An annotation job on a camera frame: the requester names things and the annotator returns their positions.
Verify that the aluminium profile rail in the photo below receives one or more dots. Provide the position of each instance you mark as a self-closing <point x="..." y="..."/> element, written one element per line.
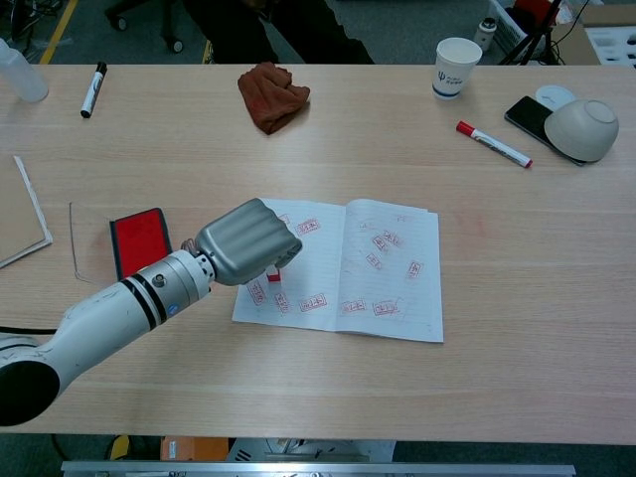
<point x="318" y="469"/>

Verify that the open white stamped notebook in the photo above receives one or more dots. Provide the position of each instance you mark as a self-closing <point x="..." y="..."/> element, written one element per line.
<point x="358" y="288"/>

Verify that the crumpled brown cloth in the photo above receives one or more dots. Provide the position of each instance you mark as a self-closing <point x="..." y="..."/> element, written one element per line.
<point x="270" y="97"/>

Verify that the red capped whiteboard marker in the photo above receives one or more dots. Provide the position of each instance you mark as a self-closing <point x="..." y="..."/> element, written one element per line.
<point x="492" y="143"/>

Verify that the brown cardboard box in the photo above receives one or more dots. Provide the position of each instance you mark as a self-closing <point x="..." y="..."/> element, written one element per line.
<point x="571" y="45"/>

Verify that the black capped whiteboard marker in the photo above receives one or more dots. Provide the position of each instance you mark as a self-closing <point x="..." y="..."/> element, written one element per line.
<point x="93" y="92"/>

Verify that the white thermos bottle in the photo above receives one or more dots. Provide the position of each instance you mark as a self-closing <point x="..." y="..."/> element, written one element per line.
<point x="484" y="35"/>

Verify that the person in black clothes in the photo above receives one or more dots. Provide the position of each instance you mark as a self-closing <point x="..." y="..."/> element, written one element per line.
<point x="258" y="30"/>

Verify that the white plastic crate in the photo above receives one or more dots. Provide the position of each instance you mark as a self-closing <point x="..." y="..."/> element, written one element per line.
<point x="509" y="27"/>

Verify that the orange box under table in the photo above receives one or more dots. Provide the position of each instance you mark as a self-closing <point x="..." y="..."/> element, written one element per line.
<point x="194" y="448"/>

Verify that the upturned beige bowl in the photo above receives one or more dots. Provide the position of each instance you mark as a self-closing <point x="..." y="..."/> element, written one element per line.
<point x="581" y="131"/>

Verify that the red ink pad grey frame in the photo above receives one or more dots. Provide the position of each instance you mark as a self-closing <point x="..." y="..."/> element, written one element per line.
<point x="139" y="241"/>

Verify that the clear plastic bottle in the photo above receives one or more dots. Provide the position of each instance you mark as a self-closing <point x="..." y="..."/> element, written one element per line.
<point x="22" y="74"/>

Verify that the white paper cup blue logo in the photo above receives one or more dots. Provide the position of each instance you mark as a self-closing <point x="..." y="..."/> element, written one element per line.
<point x="454" y="67"/>

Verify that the black smartphone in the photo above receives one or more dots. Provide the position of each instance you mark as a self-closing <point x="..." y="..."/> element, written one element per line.
<point x="526" y="115"/>

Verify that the transparent ink pad lid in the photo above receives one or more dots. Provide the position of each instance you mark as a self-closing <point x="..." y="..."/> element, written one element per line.
<point x="92" y="238"/>

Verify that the small white red stamp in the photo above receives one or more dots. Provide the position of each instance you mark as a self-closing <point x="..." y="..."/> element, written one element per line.
<point x="273" y="275"/>

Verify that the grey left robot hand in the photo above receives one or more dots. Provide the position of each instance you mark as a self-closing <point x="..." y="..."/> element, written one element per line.
<point x="246" y="241"/>

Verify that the black office chair base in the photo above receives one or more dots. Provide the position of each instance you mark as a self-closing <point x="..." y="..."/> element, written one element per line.
<point x="171" y="25"/>

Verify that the round white cup lid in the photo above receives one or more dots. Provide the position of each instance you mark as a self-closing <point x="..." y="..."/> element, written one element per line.
<point x="551" y="94"/>

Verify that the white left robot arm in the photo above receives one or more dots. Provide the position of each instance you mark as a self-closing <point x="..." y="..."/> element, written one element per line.
<point x="99" y="318"/>

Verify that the black tripod stand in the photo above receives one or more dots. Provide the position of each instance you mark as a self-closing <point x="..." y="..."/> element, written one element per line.
<point x="539" y="35"/>

